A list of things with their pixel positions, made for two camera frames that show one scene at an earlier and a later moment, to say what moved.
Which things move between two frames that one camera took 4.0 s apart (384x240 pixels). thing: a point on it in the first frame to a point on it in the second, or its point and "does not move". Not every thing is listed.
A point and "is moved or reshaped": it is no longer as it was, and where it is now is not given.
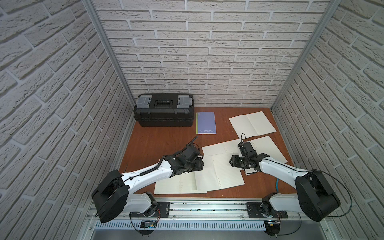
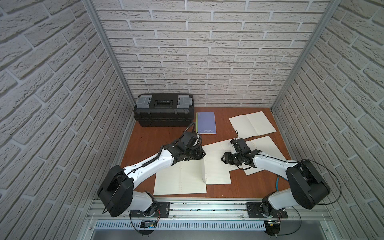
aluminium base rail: [211, 215] does not move
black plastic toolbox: [164, 110] does not move
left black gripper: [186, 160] to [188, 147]
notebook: [217, 173] is moved or reshaped
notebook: [194, 182] does not move
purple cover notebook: [205, 123] does not move
